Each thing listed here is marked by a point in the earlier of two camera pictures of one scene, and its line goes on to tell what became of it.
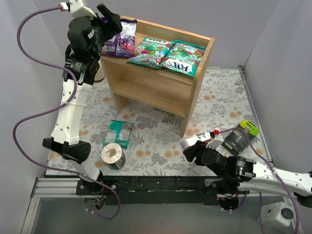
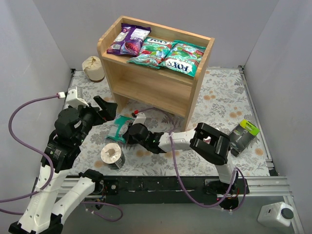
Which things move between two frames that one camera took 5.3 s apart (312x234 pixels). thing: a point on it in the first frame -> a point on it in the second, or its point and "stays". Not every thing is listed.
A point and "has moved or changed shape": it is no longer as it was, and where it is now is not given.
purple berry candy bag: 122,44 has moved or changed shape
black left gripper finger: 114,18 -> 109,109
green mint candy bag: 151,51 stays
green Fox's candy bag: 183,57 stays
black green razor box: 236,141 stays
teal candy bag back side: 118,132 has moved or changed shape
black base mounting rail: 152,190 stays
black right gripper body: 192,151 -> 130,133
